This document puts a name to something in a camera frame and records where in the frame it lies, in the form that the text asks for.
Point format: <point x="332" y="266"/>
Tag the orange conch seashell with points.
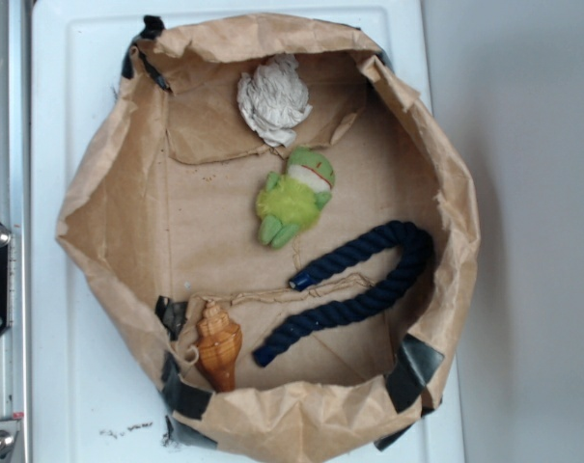
<point x="219" y="343"/>

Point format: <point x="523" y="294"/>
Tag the green plush frog toy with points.
<point x="292" y="202"/>

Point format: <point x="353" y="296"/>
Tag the aluminium frame rail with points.
<point x="15" y="54"/>

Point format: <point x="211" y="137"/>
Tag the brown paper bag bin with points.
<point x="160" y="217"/>

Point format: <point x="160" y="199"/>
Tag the crumpled white cloth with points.
<point x="273" y="100"/>

